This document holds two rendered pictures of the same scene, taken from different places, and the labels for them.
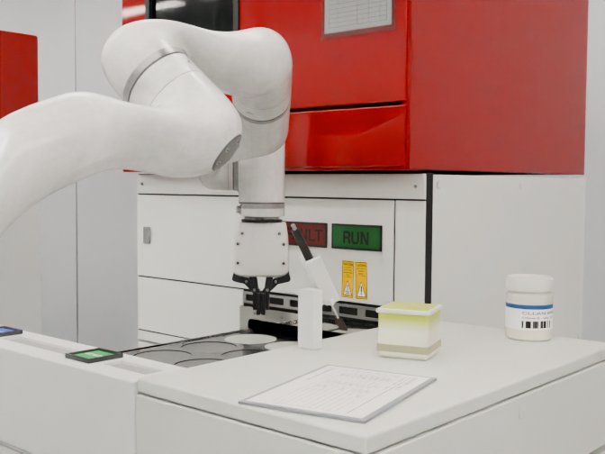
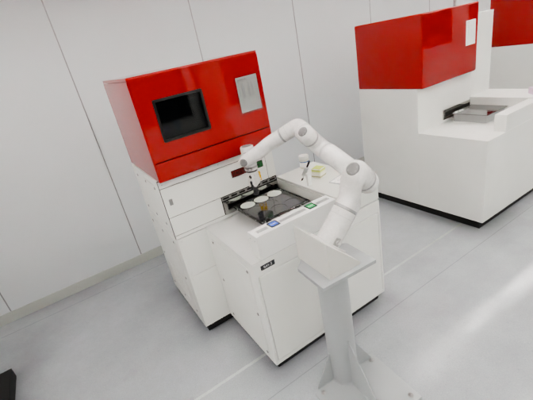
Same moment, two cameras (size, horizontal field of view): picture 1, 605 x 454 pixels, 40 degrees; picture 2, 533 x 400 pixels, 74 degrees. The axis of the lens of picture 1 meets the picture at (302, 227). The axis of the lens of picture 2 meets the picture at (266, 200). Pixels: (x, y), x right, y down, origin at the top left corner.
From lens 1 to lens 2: 228 cm
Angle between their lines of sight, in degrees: 70
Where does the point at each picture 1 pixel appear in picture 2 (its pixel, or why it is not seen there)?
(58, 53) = not seen: outside the picture
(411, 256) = (270, 163)
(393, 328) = (322, 171)
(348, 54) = (251, 117)
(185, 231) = (190, 192)
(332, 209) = not seen: hidden behind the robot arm
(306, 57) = (237, 121)
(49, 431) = (313, 226)
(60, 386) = (316, 214)
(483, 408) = not seen: hidden behind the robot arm
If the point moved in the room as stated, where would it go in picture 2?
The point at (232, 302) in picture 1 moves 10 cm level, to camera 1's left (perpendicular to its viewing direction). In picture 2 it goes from (217, 203) to (211, 210)
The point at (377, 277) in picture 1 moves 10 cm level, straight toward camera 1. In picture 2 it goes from (263, 172) to (276, 172)
